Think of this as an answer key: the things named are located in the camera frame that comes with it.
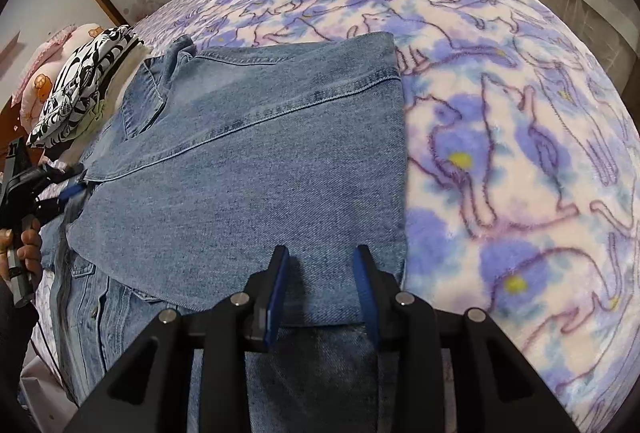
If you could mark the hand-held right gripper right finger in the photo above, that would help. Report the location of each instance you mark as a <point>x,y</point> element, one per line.
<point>362,298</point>

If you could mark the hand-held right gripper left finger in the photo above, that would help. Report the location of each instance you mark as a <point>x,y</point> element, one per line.
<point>278,298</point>

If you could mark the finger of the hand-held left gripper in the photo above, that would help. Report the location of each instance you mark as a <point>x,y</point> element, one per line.
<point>73,191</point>
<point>65,172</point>

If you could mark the blue denim jeans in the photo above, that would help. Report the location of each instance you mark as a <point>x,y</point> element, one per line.
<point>250,163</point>

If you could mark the person's left hand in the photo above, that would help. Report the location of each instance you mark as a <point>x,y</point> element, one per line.
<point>27,250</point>

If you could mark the light green folded cloth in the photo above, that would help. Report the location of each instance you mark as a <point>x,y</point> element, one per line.
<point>92,120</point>

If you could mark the pink pillow with orange print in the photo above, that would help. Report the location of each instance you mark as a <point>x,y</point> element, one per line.
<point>42,85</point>

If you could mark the black and white printed cloth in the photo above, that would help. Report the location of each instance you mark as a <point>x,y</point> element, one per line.
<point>75,83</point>

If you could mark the cream folded cloth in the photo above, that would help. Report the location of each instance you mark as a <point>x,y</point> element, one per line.
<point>122,73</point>

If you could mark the black folded cloth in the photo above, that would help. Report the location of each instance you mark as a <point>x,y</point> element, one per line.
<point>120,58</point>

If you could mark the pink ruffled pillow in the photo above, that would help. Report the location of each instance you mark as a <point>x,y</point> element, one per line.
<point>47,45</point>

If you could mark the purple cat print blanket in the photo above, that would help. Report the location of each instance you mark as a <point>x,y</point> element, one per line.
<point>500,138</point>

